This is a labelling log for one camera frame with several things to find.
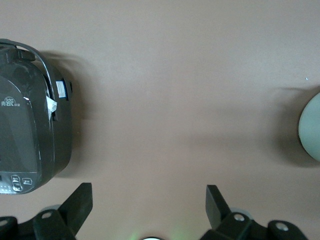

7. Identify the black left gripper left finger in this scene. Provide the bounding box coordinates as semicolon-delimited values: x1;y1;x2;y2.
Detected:
0;182;94;240

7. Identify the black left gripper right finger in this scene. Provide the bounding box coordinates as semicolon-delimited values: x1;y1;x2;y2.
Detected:
201;184;309;240

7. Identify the glass pot lid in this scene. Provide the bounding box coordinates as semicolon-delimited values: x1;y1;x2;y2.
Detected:
298;91;320;162

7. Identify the dark grey rice cooker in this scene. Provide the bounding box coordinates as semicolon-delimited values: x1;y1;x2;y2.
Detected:
0;38;74;195

